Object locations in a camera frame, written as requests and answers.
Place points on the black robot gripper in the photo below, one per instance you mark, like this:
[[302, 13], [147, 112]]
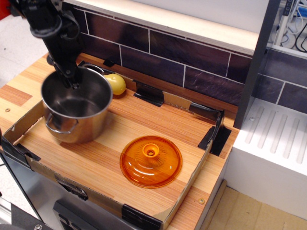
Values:
[[64, 48]]

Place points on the stainless steel pot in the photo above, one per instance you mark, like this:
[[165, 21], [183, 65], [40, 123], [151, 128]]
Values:
[[77, 115]]

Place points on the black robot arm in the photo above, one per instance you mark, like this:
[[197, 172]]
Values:
[[44, 18]]

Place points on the orange transparent pot lid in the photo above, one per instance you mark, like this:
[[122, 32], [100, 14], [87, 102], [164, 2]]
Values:
[[151, 161]]

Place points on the yellow toy potato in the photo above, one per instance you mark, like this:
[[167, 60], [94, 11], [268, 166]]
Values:
[[117, 83]]

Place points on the light wooden shelf ledge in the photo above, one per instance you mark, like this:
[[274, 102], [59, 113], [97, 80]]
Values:
[[201, 30]]

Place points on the white ribbed drainboard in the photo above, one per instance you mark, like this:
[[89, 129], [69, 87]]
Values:
[[276, 134]]

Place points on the dark grey vertical post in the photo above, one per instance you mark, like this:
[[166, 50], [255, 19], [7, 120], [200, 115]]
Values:
[[259, 53]]

